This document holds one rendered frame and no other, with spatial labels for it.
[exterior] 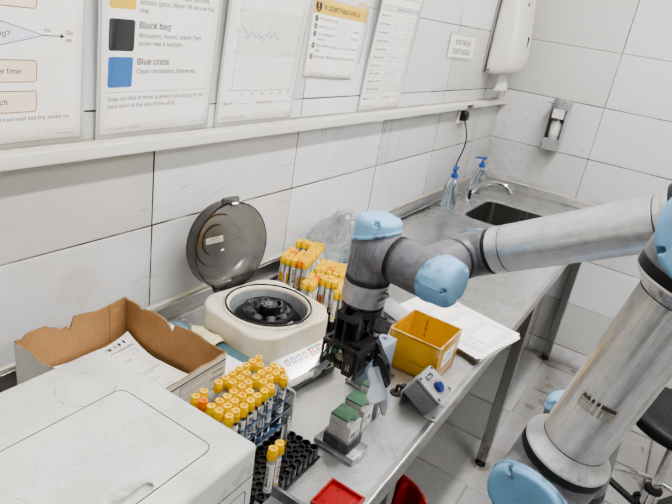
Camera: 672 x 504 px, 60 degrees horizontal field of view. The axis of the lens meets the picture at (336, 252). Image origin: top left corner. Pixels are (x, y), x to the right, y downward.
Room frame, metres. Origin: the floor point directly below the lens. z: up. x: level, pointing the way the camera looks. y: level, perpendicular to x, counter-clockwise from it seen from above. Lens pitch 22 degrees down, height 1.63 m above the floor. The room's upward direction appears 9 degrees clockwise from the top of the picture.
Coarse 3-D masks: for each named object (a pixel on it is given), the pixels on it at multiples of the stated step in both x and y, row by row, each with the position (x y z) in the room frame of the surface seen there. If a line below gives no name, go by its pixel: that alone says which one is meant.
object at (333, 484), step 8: (336, 480) 0.79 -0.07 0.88; (328, 488) 0.77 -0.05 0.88; (336, 488) 0.78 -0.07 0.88; (344, 488) 0.78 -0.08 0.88; (320, 496) 0.75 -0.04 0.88; (328, 496) 0.76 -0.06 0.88; (336, 496) 0.76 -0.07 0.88; (344, 496) 0.76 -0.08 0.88; (352, 496) 0.77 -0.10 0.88; (360, 496) 0.76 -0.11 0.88
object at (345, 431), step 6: (330, 420) 0.88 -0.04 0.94; (336, 420) 0.87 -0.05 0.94; (342, 420) 0.87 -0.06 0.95; (360, 420) 0.88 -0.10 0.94; (330, 426) 0.88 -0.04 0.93; (336, 426) 0.87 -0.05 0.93; (342, 426) 0.86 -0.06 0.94; (348, 426) 0.86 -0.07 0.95; (354, 426) 0.87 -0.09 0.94; (330, 432) 0.87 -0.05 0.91; (336, 432) 0.87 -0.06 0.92; (342, 432) 0.86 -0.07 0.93; (348, 432) 0.86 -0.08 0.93; (354, 432) 0.87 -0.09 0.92; (342, 438) 0.86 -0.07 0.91; (348, 438) 0.86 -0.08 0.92
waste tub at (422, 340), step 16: (400, 320) 1.24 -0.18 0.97; (416, 320) 1.31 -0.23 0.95; (432, 320) 1.29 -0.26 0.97; (400, 336) 1.19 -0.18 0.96; (416, 336) 1.30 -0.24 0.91; (432, 336) 1.28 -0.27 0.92; (448, 336) 1.26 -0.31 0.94; (400, 352) 1.18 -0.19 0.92; (416, 352) 1.16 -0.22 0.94; (432, 352) 1.15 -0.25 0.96; (448, 352) 1.19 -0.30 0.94; (400, 368) 1.18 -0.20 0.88; (416, 368) 1.16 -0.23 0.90
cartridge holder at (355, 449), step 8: (320, 432) 0.90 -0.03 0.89; (328, 432) 0.88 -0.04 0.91; (360, 432) 0.89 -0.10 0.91; (320, 440) 0.88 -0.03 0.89; (328, 440) 0.87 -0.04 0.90; (336, 440) 0.86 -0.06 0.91; (352, 440) 0.86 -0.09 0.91; (360, 440) 0.89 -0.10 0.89; (328, 448) 0.87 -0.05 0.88; (336, 448) 0.86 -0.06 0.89; (344, 448) 0.85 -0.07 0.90; (352, 448) 0.87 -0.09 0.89; (360, 448) 0.87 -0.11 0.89; (344, 456) 0.85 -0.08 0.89; (352, 456) 0.85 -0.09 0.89; (360, 456) 0.86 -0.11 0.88; (352, 464) 0.84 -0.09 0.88
